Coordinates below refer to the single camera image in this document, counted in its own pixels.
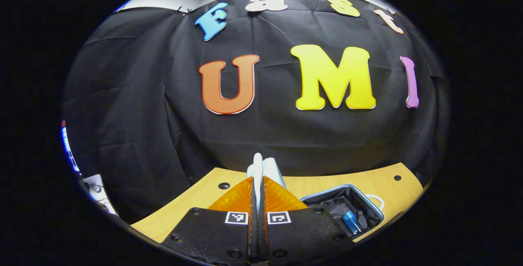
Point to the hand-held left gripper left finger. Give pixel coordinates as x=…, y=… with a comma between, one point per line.
x=212, y=233

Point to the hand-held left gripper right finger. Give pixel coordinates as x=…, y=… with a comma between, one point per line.
x=302, y=233

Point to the teal skin care bottle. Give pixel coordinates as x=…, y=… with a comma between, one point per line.
x=351, y=222

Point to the light blue suitcase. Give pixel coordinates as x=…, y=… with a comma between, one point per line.
x=351, y=202

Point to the bright screen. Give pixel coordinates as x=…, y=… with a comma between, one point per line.
x=68, y=147

